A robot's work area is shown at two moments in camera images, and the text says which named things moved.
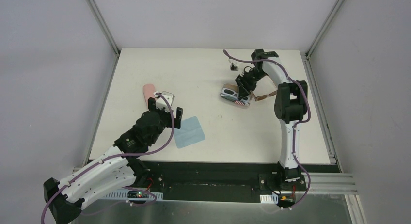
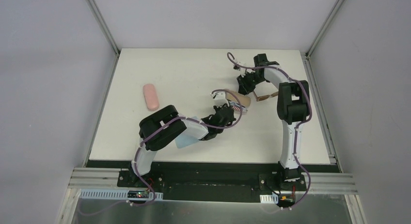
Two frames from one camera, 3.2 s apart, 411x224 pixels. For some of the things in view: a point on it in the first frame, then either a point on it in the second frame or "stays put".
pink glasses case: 149,89 stays put
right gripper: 245,87 stays put
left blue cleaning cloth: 191,132 stays put
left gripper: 164,112 -> 227,112
